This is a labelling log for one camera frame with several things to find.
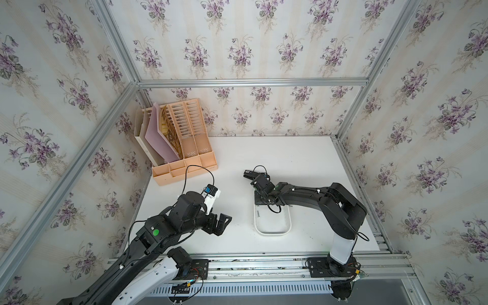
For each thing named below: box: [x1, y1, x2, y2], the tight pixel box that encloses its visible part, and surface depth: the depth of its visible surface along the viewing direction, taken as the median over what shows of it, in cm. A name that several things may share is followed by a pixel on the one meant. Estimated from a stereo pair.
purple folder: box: [144, 102, 181, 164], surface depth 89 cm
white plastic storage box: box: [254, 204, 293, 236], surface depth 85 cm
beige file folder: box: [134, 106, 166, 167], surface depth 87 cm
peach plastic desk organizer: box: [133, 98, 218, 187], surface depth 98 cm
